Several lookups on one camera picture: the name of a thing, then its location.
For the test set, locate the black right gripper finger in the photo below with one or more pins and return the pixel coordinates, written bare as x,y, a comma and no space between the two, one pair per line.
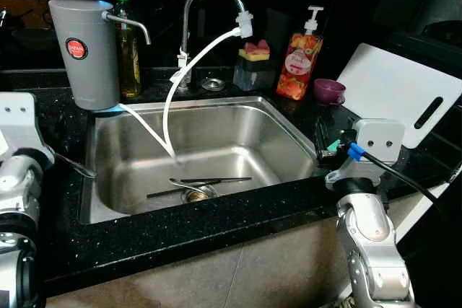
322,142

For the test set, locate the teal scouring pad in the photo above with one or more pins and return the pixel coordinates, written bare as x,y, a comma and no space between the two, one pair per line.
333,146

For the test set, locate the purple cup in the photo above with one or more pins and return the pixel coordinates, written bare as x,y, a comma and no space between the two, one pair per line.
328,91

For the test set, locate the white cutting board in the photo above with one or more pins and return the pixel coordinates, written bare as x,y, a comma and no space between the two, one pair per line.
390,84

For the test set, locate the orange soap pump bottle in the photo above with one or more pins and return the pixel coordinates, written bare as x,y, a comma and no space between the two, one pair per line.
297,63

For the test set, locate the stainless steel sink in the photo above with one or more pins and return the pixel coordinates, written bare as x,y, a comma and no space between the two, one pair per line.
238,142

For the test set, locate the dark sponge holder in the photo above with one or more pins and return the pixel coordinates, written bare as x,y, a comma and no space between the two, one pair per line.
253,76

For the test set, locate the pink and yellow sponge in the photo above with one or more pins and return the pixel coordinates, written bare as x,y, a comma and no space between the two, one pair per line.
255,50

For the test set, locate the round chrome hole cap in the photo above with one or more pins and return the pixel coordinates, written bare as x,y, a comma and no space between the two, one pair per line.
213,84

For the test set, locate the metal sink drain strainer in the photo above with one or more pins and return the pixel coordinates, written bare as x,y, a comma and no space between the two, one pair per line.
198,194

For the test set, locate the white faucet tip filter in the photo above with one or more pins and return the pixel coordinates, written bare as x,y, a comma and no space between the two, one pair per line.
245,23

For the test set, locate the dark cooking pan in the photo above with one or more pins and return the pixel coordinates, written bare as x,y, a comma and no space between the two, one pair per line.
444,32

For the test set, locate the white tape strips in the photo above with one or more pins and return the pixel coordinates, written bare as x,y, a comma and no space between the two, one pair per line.
182,63

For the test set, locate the beige cabinet front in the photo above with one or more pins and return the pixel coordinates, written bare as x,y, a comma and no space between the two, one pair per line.
216,272

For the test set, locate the oil bottle with green cap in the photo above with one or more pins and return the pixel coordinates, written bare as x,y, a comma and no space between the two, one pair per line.
130,70

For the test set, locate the grey water filter canister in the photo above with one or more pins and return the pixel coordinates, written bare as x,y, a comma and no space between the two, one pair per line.
86,55

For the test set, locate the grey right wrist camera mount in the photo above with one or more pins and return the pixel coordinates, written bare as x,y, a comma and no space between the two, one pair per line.
381,138

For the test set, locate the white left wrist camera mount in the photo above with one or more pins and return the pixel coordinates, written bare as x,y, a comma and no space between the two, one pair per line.
18,117

